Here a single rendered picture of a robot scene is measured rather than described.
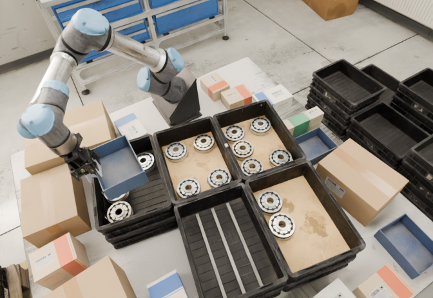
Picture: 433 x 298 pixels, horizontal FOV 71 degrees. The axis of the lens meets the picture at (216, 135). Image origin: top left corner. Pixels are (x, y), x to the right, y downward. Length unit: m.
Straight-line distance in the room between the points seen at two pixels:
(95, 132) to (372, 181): 1.30
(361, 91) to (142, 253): 1.79
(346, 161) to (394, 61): 2.30
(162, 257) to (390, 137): 1.65
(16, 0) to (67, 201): 2.68
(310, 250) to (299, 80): 2.14
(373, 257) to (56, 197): 1.36
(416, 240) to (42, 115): 1.46
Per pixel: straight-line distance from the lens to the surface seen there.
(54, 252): 1.41
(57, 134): 0.93
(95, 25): 1.24
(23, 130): 1.10
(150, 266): 1.40
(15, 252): 2.59
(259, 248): 1.25
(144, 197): 1.39
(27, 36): 3.96
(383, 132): 2.33
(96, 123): 1.64
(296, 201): 1.34
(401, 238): 1.55
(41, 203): 1.53
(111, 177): 1.19
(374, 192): 1.42
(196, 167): 1.42
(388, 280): 1.38
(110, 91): 3.25
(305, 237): 1.28
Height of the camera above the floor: 2.01
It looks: 51 degrees down
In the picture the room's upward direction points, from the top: 5 degrees counter-clockwise
